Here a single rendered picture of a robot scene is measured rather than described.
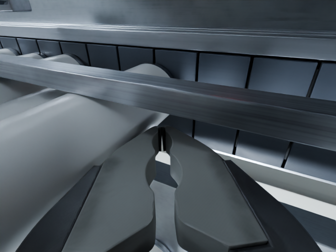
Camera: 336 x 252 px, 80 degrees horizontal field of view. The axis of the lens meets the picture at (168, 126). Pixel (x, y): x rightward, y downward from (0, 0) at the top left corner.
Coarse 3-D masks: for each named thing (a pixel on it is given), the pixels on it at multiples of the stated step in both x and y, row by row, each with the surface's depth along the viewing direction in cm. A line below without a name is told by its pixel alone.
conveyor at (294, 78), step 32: (96, 64) 20; (128, 64) 18; (160, 64) 17; (192, 64) 16; (224, 64) 15; (256, 64) 14; (288, 64) 13; (320, 64) 12; (320, 96) 13; (192, 128) 19; (224, 128) 17; (256, 160) 17; (288, 160) 16; (320, 160) 15
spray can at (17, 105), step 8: (48, 88) 15; (24, 96) 14; (32, 96) 14; (40, 96) 14; (48, 96) 14; (56, 96) 14; (0, 104) 13; (8, 104) 13; (16, 104) 13; (24, 104) 13; (32, 104) 13; (0, 112) 12; (8, 112) 12; (16, 112) 12
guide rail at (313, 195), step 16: (160, 160) 17; (240, 160) 16; (256, 176) 14; (272, 176) 14; (288, 176) 14; (272, 192) 14; (288, 192) 13; (304, 192) 13; (320, 192) 13; (304, 208) 13; (320, 208) 12
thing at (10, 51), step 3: (3, 48) 25; (6, 48) 25; (9, 48) 25; (0, 51) 24; (3, 51) 24; (6, 51) 24; (9, 51) 25; (12, 51) 25; (15, 51) 25; (6, 54) 24; (9, 54) 24; (12, 54) 25; (15, 54) 25; (18, 54) 25
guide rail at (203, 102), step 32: (0, 64) 13; (32, 64) 12; (64, 64) 12; (96, 96) 10; (128, 96) 9; (160, 96) 8; (192, 96) 8; (224, 96) 7; (256, 96) 7; (288, 96) 7; (256, 128) 7; (288, 128) 7; (320, 128) 6
